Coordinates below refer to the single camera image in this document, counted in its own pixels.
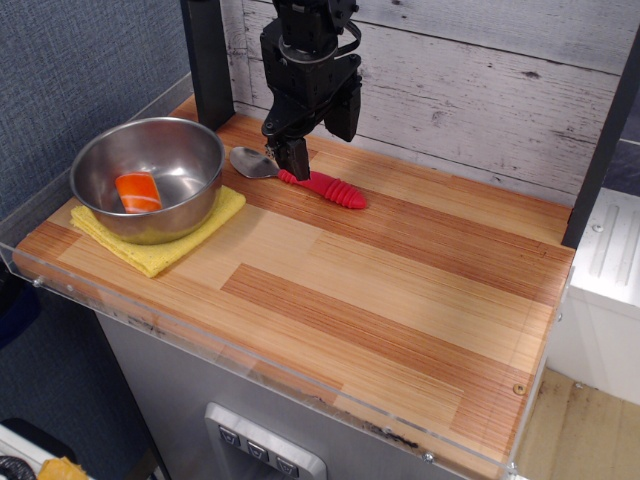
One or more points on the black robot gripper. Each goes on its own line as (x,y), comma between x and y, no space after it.
(307,92)

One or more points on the orange salmon sushi piece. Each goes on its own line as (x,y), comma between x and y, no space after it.
(138,192)

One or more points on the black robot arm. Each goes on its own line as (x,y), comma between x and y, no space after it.
(316,28)

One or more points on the stainless steel bowl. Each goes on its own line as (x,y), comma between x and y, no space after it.
(185,158)

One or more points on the yellow folded cloth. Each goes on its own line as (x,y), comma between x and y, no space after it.
(153,251)

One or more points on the grey cabinet with button panel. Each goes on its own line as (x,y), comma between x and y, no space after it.
(216,410)

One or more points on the clear acrylic table guard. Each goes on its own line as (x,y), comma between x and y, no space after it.
(422,318)

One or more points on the white appliance at right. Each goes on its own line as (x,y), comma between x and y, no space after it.
(596,338)

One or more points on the yellow object bottom left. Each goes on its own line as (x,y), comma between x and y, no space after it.
(61,469)

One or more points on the red handled metal spoon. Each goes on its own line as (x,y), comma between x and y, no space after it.
(253,165)

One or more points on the black vertical post left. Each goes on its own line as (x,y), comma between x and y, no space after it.
(206,45)

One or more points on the dark vertical post right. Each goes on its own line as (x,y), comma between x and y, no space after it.
(611,132)

